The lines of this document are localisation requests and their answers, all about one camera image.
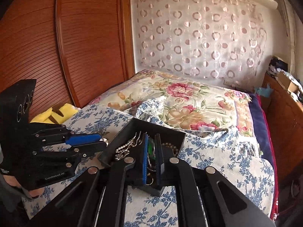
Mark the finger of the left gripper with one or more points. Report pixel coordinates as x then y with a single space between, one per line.
82 139
87 150

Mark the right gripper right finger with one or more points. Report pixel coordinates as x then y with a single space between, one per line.
205 197

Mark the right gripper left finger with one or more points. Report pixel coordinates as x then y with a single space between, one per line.
96 198

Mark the green jade pendant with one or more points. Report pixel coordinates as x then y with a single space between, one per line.
151 161

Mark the black jewelry box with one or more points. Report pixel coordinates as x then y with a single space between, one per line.
168 142

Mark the left hand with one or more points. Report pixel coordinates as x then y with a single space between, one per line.
12 181

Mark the yellow plush toy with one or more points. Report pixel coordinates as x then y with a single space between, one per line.
57 114

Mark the silver hair comb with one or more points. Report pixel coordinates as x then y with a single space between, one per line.
133 148

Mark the navy blue bed sheet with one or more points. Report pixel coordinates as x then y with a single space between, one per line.
262 133

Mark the pink floral quilt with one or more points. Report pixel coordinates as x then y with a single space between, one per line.
185 103

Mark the wooden cabinet counter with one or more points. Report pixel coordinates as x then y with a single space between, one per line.
284 117

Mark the teal cloth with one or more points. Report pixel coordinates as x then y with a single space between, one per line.
265 92

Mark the cardboard box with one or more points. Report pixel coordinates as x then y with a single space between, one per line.
288 82

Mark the pile of dark clothes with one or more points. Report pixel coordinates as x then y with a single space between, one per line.
276 65

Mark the pink circle pattern curtain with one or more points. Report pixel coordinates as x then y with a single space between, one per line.
216 41

